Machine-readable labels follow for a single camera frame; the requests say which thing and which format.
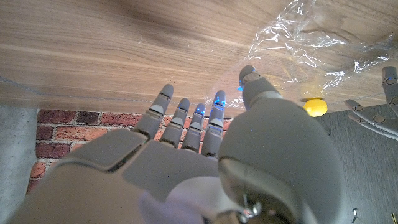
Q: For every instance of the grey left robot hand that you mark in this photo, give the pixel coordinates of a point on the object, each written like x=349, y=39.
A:
x=377, y=119

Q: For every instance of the red brick print backdrop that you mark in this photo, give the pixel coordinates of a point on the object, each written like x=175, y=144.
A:
x=77, y=124

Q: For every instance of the clear plastic wrap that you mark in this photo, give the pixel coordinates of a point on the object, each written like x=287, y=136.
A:
x=304, y=40

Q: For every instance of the yellow lemon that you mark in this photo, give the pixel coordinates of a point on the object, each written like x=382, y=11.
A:
x=315, y=108

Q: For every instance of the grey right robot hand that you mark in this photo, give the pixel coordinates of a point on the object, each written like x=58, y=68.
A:
x=171, y=177

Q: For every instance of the dark door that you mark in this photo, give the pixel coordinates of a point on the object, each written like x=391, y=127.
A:
x=367, y=174

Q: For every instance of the small metal latch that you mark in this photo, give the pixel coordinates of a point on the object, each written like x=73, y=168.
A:
x=354, y=215

